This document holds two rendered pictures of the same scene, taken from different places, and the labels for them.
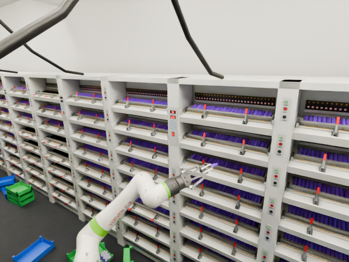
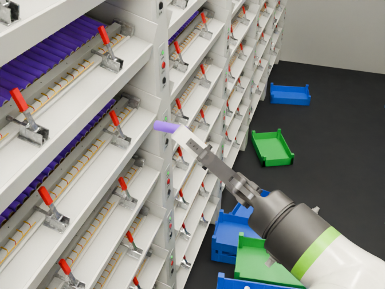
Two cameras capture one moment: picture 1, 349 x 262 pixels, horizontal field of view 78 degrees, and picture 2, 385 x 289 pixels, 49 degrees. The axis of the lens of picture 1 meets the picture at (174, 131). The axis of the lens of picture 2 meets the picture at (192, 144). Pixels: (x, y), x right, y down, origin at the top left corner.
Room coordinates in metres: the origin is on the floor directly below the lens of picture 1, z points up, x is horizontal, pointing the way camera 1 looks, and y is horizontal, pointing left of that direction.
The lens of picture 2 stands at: (1.29, 0.40, 1.71)
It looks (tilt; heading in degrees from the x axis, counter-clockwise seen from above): 36 degrees down; 255
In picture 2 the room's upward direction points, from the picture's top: straight up
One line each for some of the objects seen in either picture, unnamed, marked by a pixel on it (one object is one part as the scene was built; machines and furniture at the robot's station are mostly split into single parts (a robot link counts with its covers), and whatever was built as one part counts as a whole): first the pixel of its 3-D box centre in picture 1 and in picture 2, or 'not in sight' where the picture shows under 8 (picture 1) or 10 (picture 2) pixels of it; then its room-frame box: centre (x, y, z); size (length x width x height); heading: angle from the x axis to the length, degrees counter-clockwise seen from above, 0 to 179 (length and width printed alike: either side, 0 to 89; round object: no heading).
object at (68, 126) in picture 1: (78, 152); not in sight; (2.35, 1.12, 0.88); 0.20 x 0.09 x 1.76; 146
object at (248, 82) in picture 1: (143, 78); not in sight; (1.77, 0.24, 1.74); 2.19 x 0.20 x 0.04; 56
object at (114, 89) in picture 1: (121, 167); not in sight; (1.96, 0.53, 0.88); 0.20 x 0.09 x 1.76; 146
